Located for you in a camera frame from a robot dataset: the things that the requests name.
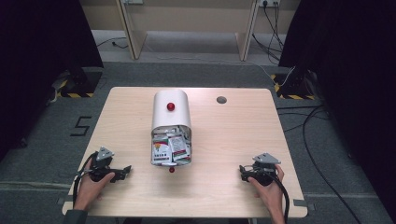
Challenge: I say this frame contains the person's left hand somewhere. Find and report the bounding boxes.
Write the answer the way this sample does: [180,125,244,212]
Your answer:
[74,159,117,211]

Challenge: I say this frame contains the stand base with striped tape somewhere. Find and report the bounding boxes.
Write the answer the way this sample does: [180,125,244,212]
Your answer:
[51,66,104,99]
[270,70,318,101]

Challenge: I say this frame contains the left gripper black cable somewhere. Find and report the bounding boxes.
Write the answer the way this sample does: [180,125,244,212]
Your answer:
[72,151,100,210]

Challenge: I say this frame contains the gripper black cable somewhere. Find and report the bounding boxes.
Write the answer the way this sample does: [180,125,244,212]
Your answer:
[72,151,100,210]
[266,170,290,224]

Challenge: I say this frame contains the black curtain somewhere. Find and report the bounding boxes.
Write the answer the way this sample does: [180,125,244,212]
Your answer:
[277,0,396,216]
[0,0,105,163]

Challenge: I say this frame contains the black floor cable with plug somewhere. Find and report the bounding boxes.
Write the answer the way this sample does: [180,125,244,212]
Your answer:
[95,36,129,50]

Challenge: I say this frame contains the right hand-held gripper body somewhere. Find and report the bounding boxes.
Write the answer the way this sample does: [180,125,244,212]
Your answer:
[246,151,282,188]

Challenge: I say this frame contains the pile of small packets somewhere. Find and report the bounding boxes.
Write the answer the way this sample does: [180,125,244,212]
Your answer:
[151,125,191,164]

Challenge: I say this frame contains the white box with red knobs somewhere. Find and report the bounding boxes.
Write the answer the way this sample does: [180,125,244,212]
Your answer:
[150,89,193,175]

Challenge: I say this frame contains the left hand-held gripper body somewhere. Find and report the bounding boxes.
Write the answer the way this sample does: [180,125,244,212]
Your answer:
[89,147,126,184]

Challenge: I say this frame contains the white floor cable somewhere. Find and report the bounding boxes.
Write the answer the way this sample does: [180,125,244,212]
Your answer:
[244,60,296,87]

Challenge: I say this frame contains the black hanging cables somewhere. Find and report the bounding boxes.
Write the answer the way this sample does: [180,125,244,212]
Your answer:
[251,2,286,65]

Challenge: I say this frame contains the light wooden desk frame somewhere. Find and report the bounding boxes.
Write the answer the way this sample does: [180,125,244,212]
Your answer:
[115,0,262,63]

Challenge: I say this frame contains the person's right hand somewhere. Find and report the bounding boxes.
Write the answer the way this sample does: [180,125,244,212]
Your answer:
[247,163,286,217]

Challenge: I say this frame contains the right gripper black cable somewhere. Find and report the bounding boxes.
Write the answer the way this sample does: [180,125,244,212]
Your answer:
[266,170,290,224]

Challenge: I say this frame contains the black floor cables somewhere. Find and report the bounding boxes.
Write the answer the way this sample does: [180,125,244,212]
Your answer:
[276,105,363,224]

